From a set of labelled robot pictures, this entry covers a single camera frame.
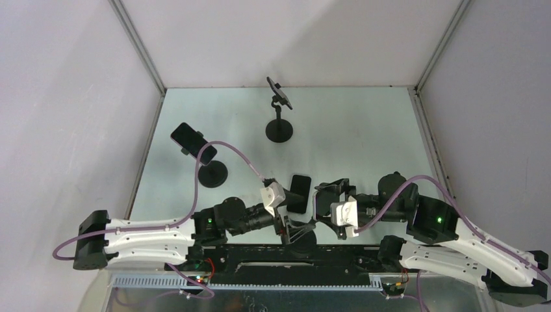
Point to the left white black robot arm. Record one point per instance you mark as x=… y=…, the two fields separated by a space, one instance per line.
x=104 y=241

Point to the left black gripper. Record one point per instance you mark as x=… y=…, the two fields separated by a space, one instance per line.
x=291 y=233

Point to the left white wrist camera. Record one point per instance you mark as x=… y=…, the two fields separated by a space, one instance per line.
x=272 y=196

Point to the black front mounting rail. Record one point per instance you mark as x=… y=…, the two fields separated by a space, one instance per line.
x=272 y=265

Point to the small circuit board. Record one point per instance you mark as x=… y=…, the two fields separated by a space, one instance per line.
x=197 y=281
x=394 y=290

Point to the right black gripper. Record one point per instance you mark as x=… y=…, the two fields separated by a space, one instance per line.
x=342 y=185

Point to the teal blue phone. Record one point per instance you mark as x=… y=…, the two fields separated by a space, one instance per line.
x=300 y=185

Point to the left small circuit board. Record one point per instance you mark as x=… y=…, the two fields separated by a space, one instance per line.
x=197 y=281

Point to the right small circuit board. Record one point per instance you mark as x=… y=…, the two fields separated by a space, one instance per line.
x=394 y=290

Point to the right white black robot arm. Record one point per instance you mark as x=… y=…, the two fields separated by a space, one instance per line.
x=438 y=238

